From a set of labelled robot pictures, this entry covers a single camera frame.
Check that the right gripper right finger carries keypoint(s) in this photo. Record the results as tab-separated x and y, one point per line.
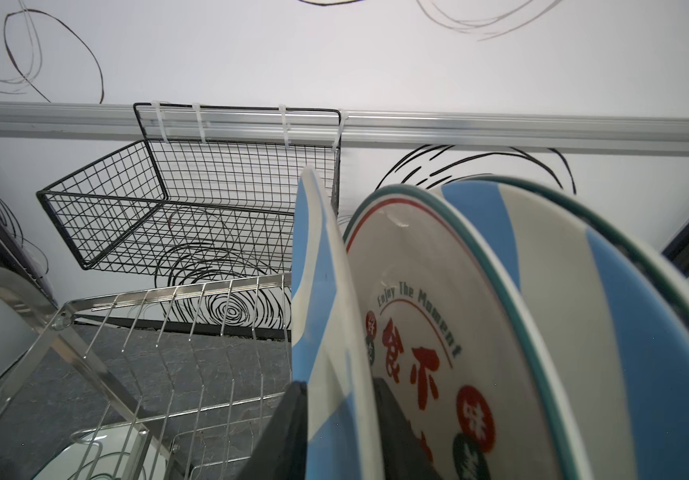
403	456

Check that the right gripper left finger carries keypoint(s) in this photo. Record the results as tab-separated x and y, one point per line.
281	452

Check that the white plate red characters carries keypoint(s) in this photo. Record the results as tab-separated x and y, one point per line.
456	345

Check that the blue white striped plate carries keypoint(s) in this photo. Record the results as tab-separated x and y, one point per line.
620	344

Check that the stainless steel dish rack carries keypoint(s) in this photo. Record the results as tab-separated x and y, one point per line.
165	383

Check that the black wire basket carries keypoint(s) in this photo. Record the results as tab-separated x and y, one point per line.
207	191

